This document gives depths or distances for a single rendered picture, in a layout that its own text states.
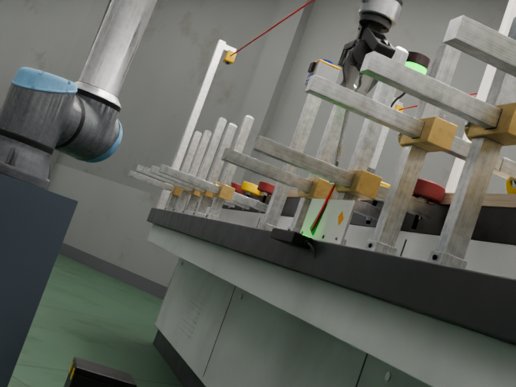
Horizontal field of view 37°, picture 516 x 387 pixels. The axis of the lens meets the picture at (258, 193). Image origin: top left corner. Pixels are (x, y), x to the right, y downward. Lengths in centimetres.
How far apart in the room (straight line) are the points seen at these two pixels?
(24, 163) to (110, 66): 37
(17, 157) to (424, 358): 107
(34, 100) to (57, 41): 783
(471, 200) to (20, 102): 110
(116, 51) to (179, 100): 575
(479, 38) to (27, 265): 127
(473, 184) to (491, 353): 30
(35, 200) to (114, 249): 593
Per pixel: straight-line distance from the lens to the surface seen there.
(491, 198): 162
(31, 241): 189
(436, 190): 174
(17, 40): 1040
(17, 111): 191
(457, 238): 126
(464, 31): 95
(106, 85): 206
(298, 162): 164
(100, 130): 204
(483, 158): 129
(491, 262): 155
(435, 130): 145
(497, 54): 97
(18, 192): 184
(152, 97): 810
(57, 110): 192
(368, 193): 166
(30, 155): 189
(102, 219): 802
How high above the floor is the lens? 60
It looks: 5 degrees up
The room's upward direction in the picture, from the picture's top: 20 degrees clockwise
